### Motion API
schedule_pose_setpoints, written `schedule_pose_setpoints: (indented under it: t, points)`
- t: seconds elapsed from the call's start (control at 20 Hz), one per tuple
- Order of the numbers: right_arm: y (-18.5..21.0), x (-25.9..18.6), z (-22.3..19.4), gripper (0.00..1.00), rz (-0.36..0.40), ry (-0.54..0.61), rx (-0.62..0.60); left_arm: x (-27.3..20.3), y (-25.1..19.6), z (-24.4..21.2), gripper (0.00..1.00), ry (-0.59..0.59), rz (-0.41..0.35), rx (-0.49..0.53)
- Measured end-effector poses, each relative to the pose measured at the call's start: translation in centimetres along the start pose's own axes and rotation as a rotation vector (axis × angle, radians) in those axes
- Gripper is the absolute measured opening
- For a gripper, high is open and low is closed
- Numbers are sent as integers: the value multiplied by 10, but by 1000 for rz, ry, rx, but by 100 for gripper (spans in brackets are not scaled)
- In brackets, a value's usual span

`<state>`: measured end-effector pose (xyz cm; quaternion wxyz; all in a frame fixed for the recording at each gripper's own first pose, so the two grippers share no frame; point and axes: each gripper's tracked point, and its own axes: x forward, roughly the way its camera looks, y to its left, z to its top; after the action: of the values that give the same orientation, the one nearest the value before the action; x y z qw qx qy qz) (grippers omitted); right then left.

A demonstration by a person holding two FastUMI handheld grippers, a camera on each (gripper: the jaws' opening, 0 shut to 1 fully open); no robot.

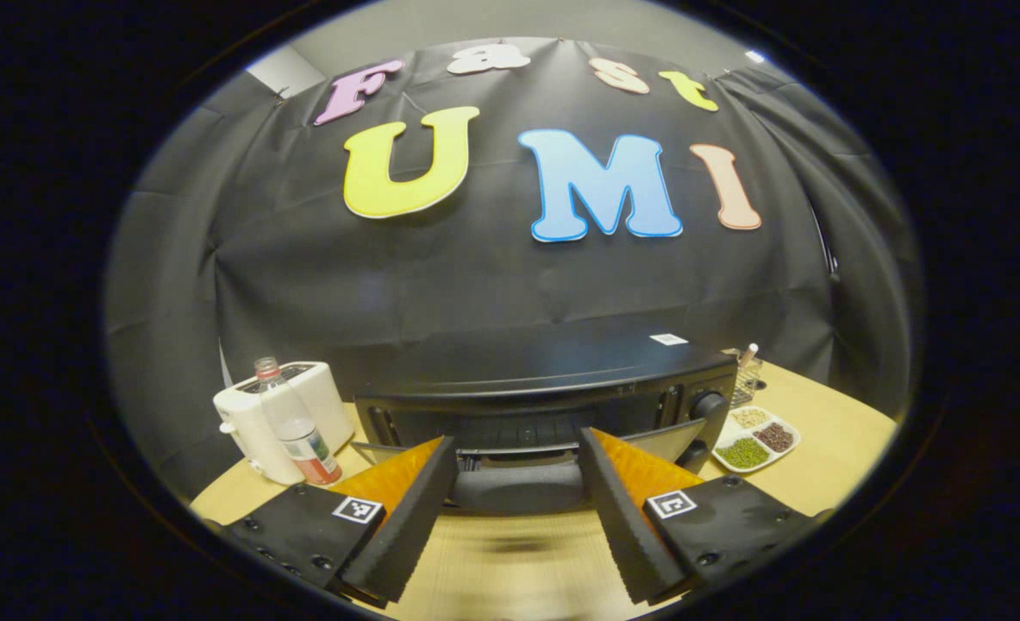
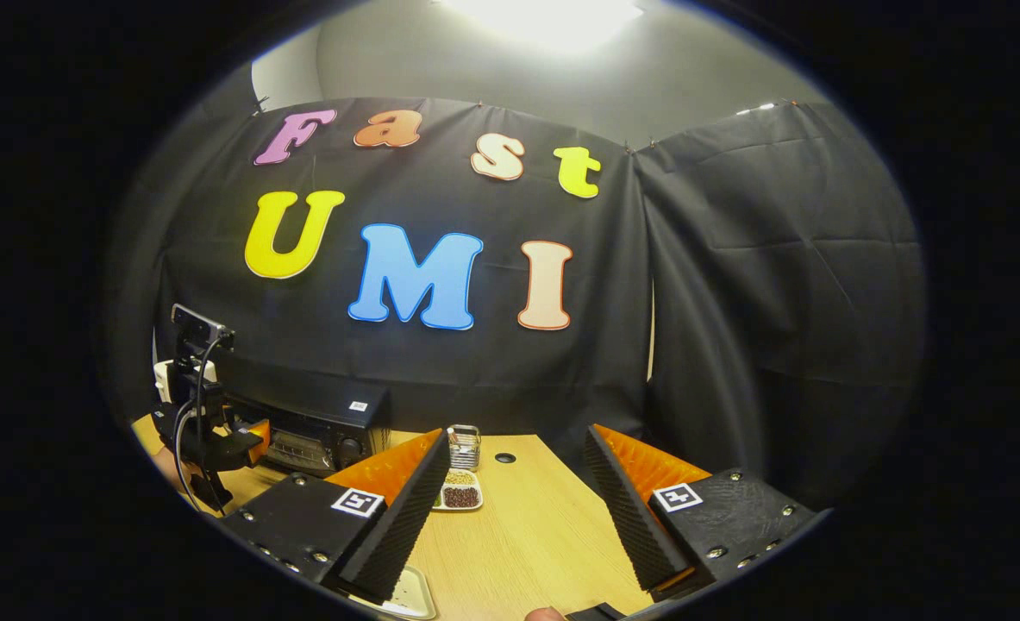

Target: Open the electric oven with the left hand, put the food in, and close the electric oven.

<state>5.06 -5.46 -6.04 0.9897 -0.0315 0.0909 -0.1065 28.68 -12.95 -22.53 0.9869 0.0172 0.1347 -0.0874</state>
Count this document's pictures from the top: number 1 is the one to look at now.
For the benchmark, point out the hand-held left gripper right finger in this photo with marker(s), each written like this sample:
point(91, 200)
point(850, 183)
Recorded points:
point(617, 526)

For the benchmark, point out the white toaster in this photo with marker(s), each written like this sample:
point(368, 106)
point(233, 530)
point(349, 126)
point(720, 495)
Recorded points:
point(247, 431)

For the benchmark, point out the white-tipped pen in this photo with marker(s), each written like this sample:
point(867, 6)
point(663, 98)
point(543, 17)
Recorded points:
point(747, 354)

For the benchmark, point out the black electric oven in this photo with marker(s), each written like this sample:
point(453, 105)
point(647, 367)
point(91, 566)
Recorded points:
point(518, 379)

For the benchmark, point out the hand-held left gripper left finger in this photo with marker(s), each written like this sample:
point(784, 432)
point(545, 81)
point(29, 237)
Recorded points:
point(410, 526)

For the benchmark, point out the white divided tray of beans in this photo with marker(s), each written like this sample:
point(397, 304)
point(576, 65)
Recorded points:
point(755, 440)

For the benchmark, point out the clear bottle with red label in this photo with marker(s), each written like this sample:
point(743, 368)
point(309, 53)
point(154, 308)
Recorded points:
point(303, 435)

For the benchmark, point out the black backdrop cloth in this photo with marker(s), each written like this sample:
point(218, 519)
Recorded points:
point(475, 285)

